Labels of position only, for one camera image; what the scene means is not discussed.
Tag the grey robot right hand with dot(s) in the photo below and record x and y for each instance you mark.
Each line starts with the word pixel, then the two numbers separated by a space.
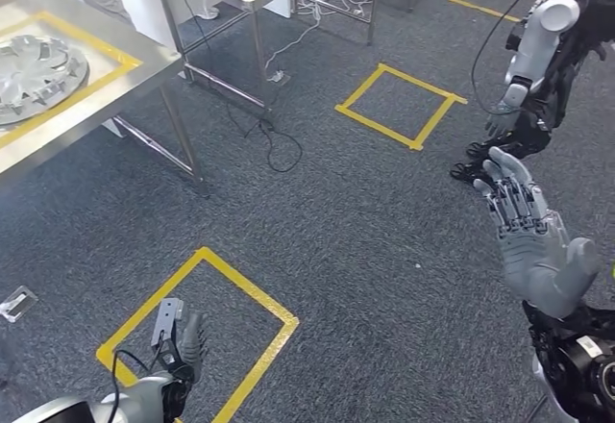
pixel 533 261

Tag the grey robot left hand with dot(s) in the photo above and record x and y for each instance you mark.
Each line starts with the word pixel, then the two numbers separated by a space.
pixel 192 350

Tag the silver plastic wheel hubcap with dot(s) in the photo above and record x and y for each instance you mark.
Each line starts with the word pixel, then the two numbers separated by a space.
pixel 33 76

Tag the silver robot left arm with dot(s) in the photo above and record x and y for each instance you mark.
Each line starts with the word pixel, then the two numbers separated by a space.
pixel 134 401

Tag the stainless steel workbench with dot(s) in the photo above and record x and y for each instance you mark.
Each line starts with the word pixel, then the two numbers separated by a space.
pixel 144 79

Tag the yellow tape on workbench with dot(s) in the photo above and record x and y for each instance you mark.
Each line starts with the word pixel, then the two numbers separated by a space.
pixel 96 51

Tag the yellow floor tape square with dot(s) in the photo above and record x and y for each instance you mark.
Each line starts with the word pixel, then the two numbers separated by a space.
pixel 254 299

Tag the yellow floor tape marking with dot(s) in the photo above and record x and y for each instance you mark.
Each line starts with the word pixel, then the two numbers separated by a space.
pixel 432 117

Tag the black and silver humanoid robot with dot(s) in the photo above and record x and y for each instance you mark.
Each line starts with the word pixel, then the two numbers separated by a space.
pixel 542 44

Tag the steel floor socket box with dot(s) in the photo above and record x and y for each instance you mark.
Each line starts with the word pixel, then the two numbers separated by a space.
pixel 278 78
pixel 16 304

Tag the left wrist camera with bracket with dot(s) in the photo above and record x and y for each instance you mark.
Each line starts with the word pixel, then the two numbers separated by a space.
pixel 165 324

